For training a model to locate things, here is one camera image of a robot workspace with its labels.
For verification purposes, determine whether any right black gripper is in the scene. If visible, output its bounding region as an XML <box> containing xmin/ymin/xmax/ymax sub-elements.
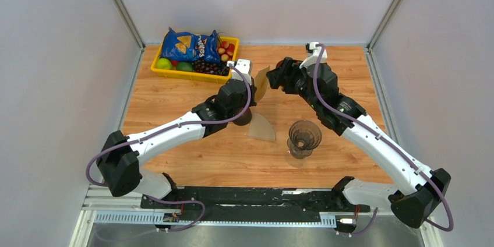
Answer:
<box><xmin>266</xmin><ymin>58</ymin><xmax>321</xmax><ymax>112</ymax></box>

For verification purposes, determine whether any paper coffee filter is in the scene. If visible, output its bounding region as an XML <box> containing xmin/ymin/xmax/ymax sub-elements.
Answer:
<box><xmin>254</xmin><ymin>66</ymin><xmax>270</xmax><ymax>103</ymax></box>

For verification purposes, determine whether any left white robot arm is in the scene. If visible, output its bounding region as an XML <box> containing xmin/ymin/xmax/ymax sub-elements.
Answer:
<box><xmin>93</xmin><ymin>77</ymin><xmax>255</xmax><ymax>209</ymax></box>

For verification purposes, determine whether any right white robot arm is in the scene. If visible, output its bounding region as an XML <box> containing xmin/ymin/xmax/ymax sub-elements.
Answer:
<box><xmin>266</xmin><ymin>57</ymin><xmax>454</xmax><ymax>231</ymax></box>

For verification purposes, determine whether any paper filter on table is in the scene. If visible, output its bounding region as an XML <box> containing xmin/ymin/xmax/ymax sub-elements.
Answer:
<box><xmin>246</xmin><ymin>112</ymin><xmax>276</xmax><ymax>142</ymax></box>

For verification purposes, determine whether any clear glass dripper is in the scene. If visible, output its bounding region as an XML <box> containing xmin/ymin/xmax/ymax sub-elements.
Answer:
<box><xmin>287</xmin><ymin>120</ymin><xmax>322</xmax><ymax>159</ymax></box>

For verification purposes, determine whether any red rimmed glass server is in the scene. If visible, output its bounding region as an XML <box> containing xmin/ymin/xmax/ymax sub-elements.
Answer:
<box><xmin>233</xmin><ymin>108</ymin><xmax>252</xmax><ymax>126</ymax></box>

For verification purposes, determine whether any dark grape bunch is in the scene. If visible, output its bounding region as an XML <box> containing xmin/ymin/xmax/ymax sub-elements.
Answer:
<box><xmin>192</xmin><ymin>60</ymin><xmax>230</xmax><ymax>76</ymax></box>

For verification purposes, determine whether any red apples pile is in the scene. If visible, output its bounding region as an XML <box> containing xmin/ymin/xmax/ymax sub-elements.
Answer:
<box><xmin>217</xmin><ymin>41</ymin><xmax>235</xmax><ymax>62</ymax></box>

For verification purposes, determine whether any green avocado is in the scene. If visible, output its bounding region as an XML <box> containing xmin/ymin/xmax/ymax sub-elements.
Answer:
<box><xmin>175</xmin><ymin>62</ymin><xmax>194</xmax><ymax>72</ymax></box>

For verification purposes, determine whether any yellow plastic bin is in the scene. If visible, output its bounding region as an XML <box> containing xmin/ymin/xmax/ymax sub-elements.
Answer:
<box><xmin>150</xmin><ymin>43</ymin><xmax>232</xmax><ymax>84</ymax></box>

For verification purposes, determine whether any blue chips bag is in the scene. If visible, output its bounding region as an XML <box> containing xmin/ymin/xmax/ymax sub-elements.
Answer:
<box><xmin>160</xmin><ymin>27</ymin><xmax>221</xmax><ymax>63</ymax></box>

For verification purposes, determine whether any green lime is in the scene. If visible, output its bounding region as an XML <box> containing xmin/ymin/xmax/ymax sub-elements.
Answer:
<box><xmin>156</xmin><ymin>58</ymin><xmax>173</xmax><ymax>70</ymax></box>

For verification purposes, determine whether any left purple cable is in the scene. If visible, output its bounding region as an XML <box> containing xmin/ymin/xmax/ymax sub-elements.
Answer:
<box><xmin>84</xmin><ymin>62</ymin><xmax>253</xmax><ymax>233</ymax></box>

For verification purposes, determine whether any purple cable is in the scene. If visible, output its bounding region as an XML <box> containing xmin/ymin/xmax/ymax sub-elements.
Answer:
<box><xmin>312</xmin><ymin>43</ymin><xmax>454</xmax><ymax>237</ymax></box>
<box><xmin>84</xmin><ymin>62</ymin><xmax>253</xmax><ymax>233</ymax></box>

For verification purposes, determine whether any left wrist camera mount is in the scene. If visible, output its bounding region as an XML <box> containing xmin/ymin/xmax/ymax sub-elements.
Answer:
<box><xmin>227</xmin><ymin>59</ymin><xmax>253</xmax><ymax>85</ymax></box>

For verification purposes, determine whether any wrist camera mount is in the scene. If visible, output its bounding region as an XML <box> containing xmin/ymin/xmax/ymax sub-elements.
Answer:
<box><xmin>227</xmin><ymin>59</ymin><xmax>253</xmax><ymax>85</ymax></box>
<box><xmin>300</xmin><ymin>41</ymin><xmax>327</xmax><ymax>68</ymax></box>

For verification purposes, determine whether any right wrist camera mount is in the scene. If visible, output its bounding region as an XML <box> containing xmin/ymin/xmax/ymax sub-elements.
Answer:
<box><xmin>300</xmin><ymin>41</ymin><xmax>327</xmax><ymax>68</ymax></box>

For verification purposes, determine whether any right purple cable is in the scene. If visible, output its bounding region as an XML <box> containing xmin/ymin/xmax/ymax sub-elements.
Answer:
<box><xmin>312</xmin><ymin>43</ymin><xmax>454</xmax><ymax>237</ymax></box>

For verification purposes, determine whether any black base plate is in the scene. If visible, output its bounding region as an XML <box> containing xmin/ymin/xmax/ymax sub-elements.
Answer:
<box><xmin>140</xmin><ymin>186</ymin><xmax>371</xmax><ymax>227</ymax></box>

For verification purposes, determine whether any aluminium frame rail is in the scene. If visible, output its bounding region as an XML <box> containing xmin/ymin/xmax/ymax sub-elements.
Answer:
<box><xmin>68</xmin><ymin>184</ymin><xmax>443</xmax><ymax>247</ymax></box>

